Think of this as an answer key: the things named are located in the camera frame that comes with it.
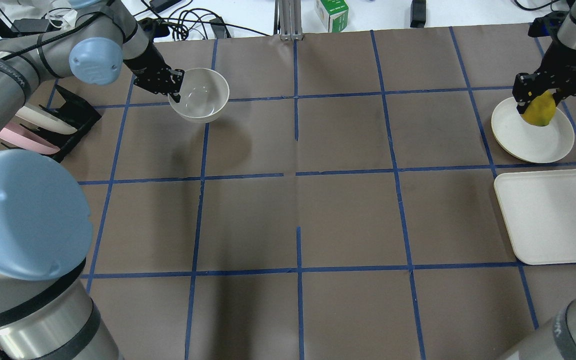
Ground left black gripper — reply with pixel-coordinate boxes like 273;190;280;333
123;42;185;104

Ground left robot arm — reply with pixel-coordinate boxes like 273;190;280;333
0;0;185;360

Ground yellow lemon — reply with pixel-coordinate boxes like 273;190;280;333
520;90;557;127

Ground aluminium frame post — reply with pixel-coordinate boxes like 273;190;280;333
274;0;304;41

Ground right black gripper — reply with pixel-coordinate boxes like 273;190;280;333
512;39;576;116

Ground cream rectangular tray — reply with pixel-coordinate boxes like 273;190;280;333
493;169;576;265

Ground white bowl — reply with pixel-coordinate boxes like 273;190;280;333
167;68;230;124

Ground black cables bundle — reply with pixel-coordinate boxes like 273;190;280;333
138;0;272;45

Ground black power adapter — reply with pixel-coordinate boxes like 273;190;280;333
409;0;427;28

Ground green white carton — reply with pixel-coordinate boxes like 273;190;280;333
315;0;350;34

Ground black dish rack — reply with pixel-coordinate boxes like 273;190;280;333
0;84;102;163

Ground pink plate in rack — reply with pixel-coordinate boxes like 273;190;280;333
0;122;61;155

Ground cream round plate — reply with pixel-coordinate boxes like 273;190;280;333
491;97;575;164

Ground white plate in rack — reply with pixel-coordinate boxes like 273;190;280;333
15;104;78;135

